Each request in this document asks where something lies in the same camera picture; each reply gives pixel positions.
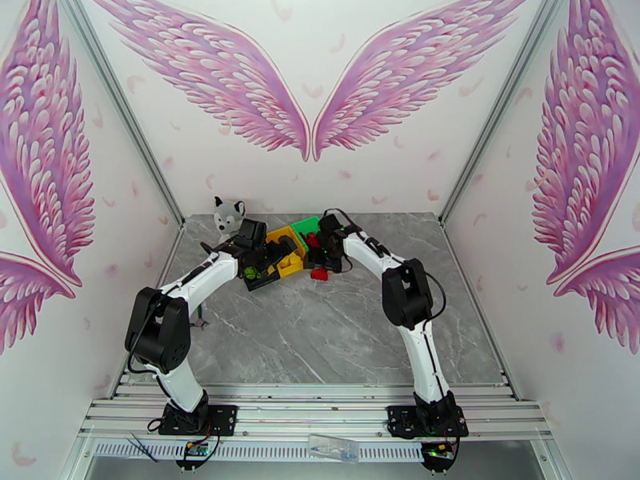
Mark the yellow plastic bin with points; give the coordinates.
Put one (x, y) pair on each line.
(292, 272)

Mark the thin black stick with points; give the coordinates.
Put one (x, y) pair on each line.
(142, 446)

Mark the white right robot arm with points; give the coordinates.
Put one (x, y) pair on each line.
(425, 358)

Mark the black plastic bin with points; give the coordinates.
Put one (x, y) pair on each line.
(268, 285)

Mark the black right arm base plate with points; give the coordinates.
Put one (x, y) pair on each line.
(400, 421)

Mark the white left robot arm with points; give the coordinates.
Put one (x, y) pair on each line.
(180, 386)

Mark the aluminium front rail frame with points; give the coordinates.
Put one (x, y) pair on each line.
(310, 408)

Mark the clear plastic bag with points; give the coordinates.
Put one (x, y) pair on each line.
(332, 448)

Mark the aluminium side rail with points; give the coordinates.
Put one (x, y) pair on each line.
(492, 338)
(165, 263)

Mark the red two-by-four brick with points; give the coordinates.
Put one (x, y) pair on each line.
(320, 275)

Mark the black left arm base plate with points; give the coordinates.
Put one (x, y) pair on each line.
(222, 418)

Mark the grey husky plush toy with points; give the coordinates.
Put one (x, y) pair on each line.
(225, 216)

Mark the aluminium upright post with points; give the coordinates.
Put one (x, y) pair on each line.
(120, 101)
(505, 101)

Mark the yellow curved brick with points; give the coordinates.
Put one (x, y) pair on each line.
(289, 262)

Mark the green plastic bin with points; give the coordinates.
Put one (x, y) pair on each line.
(305, 226)

